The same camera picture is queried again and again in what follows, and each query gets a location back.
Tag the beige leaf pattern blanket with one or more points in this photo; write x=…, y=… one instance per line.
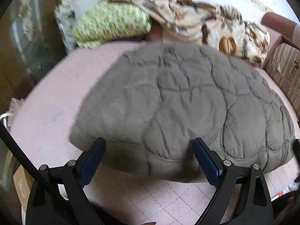
x=221, y=27

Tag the cardboard box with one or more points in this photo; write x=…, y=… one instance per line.
x=23, y=183

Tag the green white checkered blanket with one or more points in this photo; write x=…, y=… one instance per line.
x=110, y=21

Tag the dark wooden glass cabinet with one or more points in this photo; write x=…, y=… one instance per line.
x=31, y=45

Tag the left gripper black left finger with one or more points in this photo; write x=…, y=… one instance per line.
x=58, y=197

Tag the striped beige sofa cushion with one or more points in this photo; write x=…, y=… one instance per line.
x=283, y=68

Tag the maroon sofa armrest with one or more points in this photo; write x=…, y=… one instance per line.
x=281, y=30

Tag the pink quilted bed cover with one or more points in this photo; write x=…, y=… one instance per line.
x=42, y=130

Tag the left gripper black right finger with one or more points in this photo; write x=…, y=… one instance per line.
x=253, y=204

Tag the grey quilted jacket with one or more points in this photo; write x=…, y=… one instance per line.
x=155, y=100

